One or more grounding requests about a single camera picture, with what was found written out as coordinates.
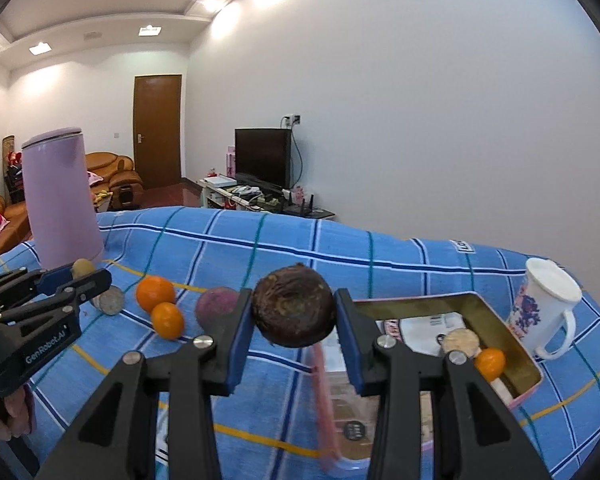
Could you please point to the wall power socket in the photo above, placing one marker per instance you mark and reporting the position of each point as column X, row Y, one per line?
column 291, row 120

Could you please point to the white tv stand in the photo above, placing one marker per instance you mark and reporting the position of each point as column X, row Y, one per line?
column 215, row 195

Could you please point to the blue plaid blanket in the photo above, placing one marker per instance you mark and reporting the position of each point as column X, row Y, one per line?
column 380, row 260

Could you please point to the pink box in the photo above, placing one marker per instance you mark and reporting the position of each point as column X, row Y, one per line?
column 230, row 160

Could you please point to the medium orange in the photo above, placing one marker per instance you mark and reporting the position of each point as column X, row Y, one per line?
column 167, row 320

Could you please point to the person's left hand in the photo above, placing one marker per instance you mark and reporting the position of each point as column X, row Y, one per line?
column 17, row 412

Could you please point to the square recessed ceiling light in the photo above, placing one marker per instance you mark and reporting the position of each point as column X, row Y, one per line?
column 149, row 30
column 38, row 48

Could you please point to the oval orange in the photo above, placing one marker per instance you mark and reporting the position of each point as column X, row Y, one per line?
column 490, row 364

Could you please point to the white set-top device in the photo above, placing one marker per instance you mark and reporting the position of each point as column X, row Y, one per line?
column 217, row 180

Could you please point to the black television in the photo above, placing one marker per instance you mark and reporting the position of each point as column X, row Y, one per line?
column 262, row 155

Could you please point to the white floral mug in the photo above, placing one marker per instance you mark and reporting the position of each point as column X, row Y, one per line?
column 545, row 310

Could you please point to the brown wooden door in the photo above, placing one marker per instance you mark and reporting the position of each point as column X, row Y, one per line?
column 157, row 130

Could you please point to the small tan round fruit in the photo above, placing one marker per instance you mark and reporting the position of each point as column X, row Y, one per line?
column 82, row 267

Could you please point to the dark brown round tuber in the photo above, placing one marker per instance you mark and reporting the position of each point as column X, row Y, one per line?
column 292, row 307

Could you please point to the orange leather sofa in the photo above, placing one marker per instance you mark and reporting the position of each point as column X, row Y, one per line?
column 15, row 220

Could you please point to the orange leather armchair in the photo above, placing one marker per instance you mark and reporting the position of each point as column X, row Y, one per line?
column 112, row 175

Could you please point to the pink metal tin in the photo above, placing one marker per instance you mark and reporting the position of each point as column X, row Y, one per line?
column 495, row 320

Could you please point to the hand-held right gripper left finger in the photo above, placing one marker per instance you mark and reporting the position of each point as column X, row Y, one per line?
column 237, row 355

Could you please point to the purple electric kettle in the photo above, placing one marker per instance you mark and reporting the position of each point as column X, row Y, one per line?
column 60, row 200

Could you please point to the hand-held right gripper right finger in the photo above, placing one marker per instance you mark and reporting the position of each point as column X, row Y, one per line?
column 350, row 350

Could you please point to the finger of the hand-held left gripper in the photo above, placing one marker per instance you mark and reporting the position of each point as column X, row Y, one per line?
column 87, row 285
column 55, row 280

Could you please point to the purple sweet potato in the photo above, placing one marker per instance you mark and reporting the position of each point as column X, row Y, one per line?
column 212, row 307

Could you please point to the large orange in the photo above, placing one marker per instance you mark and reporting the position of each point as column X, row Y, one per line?
column 155, row 294

